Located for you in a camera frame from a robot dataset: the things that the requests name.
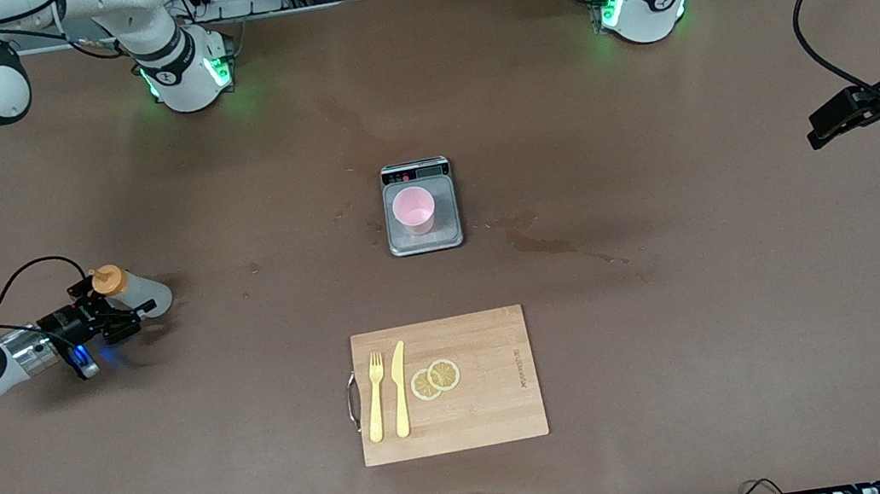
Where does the sauce bottle with orange cap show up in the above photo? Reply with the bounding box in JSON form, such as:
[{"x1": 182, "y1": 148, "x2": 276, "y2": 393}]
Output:
[{"x1": 89, "y1": 257, "x2": 177, "y2": 326}]

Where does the pink cup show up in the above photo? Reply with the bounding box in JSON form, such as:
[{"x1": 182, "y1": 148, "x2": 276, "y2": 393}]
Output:
[{"x1": 390, "y1": 183, "x2": 439, "y2": 239}]

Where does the yellow plastic fork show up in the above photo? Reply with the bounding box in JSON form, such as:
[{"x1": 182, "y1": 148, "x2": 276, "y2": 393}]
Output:
[{"x1": 358, "y1": 352, "x2": 395, "y2": 445}]

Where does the yellow plastic knife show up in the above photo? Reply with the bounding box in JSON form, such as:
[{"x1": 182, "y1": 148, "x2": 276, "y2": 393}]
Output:
[{"x1": 384, "y1": 340, "x2": 418, "y2": 440}]

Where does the lemon slice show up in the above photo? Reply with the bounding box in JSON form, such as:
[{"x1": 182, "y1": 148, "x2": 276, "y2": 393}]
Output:
[
  {"x1": 426, "y1": 357, "x2": 463, "y2": 394},
  {"x1": 408, "y1": 366, "x2": 445, "y2": 404}
]

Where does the steel kitchen scale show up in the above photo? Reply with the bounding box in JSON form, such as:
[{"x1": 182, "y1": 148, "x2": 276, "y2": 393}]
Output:
[{"x1": 378, "y1": 154, "x2": 466, "y2": 259}]

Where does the wooden cutting board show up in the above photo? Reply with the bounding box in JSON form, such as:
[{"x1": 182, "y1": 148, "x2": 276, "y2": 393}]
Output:
[{"x1": 345, "y1": 302, "x2": 552, "y2": 468}]

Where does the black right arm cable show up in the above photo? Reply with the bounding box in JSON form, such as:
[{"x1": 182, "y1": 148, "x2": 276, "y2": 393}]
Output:
[{"x1": 0, "y1": 0, "x2": 163, "y2": 344}]

